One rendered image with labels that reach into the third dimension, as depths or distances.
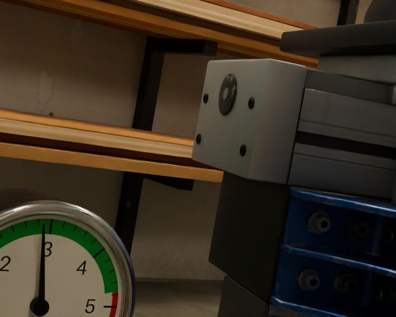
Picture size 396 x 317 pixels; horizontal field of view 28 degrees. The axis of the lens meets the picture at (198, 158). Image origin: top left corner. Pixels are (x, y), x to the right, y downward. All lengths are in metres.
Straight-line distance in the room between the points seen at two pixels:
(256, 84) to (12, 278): 0.38
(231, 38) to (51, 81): 0.71
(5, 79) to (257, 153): 2.44
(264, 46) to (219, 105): 2.28
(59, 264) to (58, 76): 2.83
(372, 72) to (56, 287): 0.46
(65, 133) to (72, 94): 0.55
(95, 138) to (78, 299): 2.36
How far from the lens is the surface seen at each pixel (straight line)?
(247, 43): 2.88
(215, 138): 0.65
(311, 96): 0.60
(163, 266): 3.42
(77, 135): 2.57
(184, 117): 3.34
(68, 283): 0.24
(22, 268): 0.24
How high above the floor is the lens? 0.72
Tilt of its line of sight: 3 degrees down
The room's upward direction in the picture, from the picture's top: 10 degrees clockwise
